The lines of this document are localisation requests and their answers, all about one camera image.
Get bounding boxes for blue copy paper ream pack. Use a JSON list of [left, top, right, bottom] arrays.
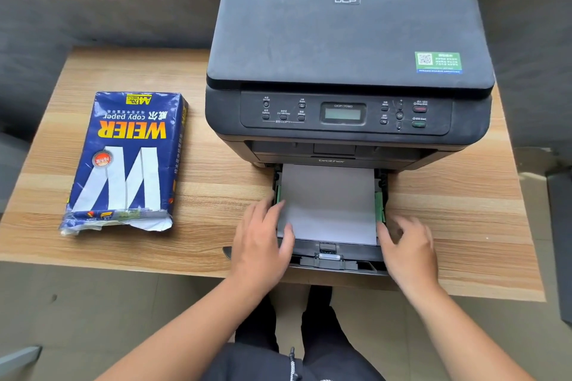
[[58, 91, 189, 237]]

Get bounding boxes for black multifunction printer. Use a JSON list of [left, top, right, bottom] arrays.
[[205, 0, 496, 172]]

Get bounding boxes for person's right forearm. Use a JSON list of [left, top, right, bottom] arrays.
[[395, 285, 537, 381]]

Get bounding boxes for person's right hand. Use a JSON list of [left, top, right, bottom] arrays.
[[376, 214, 442, 299]]

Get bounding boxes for black printer paper tray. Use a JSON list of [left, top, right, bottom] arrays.
[[223, 163, 392, 278]]

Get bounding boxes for person's left forearm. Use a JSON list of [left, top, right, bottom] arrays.
[[95, 276, 289, 381]]

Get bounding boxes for stack of white paper sheets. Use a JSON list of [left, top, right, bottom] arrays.
[[276, 164, 379, 247]]

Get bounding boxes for person's left hand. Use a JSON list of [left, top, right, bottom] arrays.
[[229, 198, 296, 286]]

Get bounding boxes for grey metal bar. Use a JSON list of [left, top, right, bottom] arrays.
[[0, 344, 43, 381]]

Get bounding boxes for black trousers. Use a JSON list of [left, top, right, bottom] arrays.
[[200, 285, 374, 381]]

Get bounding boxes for dark grey cabinet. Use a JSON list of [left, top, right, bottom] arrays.
[[546, 169, 572, 326]]

